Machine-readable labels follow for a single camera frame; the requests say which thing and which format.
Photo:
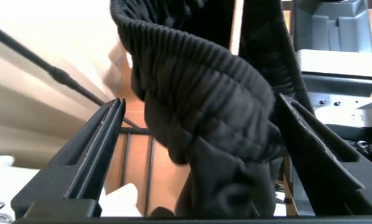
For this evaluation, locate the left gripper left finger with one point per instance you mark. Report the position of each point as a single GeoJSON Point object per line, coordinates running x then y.
{"type": "Point", "coordinates": [49, 193]}

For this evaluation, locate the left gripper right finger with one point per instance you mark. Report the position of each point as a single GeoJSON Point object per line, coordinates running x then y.
{"type": "Point", "coordinates": [326, 177]}

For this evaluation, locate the white garment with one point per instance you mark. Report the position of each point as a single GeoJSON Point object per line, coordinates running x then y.
{"type": "Point", "coordinates": [5, 186]}

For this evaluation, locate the black garment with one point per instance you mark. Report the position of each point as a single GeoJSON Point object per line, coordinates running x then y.
{"type": "Point", "coordinates": [204, 109]}

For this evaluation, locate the pink clothes hanger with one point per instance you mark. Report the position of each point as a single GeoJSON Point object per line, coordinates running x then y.
{"type": "Point", "coordinates": [236, 28]}

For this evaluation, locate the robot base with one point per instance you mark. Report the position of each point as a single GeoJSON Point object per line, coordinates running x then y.
{"type": "Point", "coordinates": [335, 62]}

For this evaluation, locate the black clothes rack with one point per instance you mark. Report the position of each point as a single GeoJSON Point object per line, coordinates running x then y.
{"type": "Point", "coordinates": [58, 75]}

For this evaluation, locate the beige curtain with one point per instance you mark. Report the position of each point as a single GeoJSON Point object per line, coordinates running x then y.
{"type": "Point", "coordinates": [33, 109]}

